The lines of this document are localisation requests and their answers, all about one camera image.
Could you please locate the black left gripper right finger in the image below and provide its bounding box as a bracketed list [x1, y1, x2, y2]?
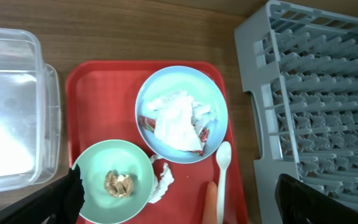
[275, 174, 358, 224]

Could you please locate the mint green bowl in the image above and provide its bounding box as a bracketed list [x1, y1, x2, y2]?
[73, 139, 154, 223]

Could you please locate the large white napkin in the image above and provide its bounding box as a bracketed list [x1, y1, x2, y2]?
[146, 90, 216, 152]

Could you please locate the brown food scrap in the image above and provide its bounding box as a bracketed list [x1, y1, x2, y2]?
[104, 170, 135, 198]

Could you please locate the white plastic spoon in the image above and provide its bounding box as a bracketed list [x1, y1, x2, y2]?
[216, 141, 232, 224]

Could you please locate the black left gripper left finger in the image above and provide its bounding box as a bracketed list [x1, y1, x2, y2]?
[0, 166, 85, 224]

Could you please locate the orange carrot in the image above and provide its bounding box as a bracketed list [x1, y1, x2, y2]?
[201, 182, 218, 224]

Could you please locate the grey dishwasher rack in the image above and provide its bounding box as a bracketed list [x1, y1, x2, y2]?
[234, 1, 358, 223]

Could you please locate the red snack wrapper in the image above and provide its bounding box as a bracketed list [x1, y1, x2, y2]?
[139, 115, 209, 156]

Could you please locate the light blue plate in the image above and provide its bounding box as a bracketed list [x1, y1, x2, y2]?
[135, 63, 229, 164]

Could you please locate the small white tissue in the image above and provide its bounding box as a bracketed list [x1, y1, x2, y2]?
[148, 162, 175, 203]

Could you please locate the clear plastic bin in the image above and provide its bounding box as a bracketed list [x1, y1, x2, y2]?
[0, 28, 62, 192]

